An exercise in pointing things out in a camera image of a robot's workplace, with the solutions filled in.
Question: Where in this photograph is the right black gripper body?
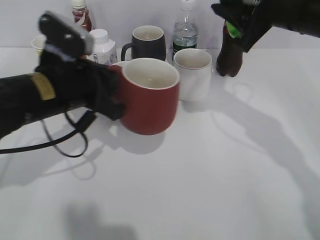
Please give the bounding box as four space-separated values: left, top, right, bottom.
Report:
211 0 272 53

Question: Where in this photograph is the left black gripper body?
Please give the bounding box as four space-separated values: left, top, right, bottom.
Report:
35 48 125 121

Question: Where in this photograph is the green plastic soda bottle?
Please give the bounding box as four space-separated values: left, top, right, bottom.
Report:
225 21 242 39

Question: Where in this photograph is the dark red ceramic mug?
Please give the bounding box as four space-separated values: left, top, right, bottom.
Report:
108 58 180 135

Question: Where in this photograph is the yellow paper cup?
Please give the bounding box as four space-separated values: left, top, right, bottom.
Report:
31 34 47 57

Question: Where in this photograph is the white milk carton bottle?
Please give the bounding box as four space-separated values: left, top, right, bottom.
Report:
86 29 118 66

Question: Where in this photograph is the cola bottle red label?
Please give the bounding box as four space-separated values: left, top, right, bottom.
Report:
216 21 243 77

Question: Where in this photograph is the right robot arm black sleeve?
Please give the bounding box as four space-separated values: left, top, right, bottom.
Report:
259 0 320 39

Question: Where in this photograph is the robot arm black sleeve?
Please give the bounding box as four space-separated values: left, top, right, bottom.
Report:
0 72 57 138
259 0 320 39

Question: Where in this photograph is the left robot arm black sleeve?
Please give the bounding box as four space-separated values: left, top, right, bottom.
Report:
0 72 57 138

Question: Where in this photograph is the brown tea bottle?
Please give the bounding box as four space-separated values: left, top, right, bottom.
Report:
72 0 93 32

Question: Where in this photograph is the clear water bottle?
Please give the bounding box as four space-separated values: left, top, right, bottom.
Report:
171 0 199 59

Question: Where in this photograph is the white ceramic mug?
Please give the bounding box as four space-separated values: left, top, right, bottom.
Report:
173 48 213 102

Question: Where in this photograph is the rear black ceramic mug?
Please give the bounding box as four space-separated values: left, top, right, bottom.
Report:
120 25 167 61

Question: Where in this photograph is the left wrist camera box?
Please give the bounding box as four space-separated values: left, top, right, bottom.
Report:
38 10 94 62

